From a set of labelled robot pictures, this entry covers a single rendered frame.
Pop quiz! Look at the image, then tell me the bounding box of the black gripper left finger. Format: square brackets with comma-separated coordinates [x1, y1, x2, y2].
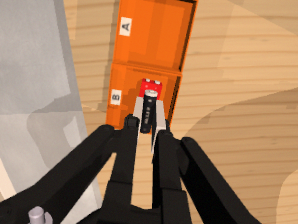
[0, 97, 143, 224]

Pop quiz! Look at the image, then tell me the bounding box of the red 9v battery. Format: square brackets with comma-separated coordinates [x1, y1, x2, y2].
[139, 79, 162, 100]

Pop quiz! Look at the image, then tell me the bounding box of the black aa battery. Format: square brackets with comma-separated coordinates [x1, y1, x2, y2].
[140, 90, 158, 134]

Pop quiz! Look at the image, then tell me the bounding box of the orange three-compartment bin rack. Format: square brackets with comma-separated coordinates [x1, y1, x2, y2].
[106, 0, 198, 129]

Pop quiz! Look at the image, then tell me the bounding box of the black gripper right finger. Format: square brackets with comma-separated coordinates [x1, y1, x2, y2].
[151, 100, 262, 224]

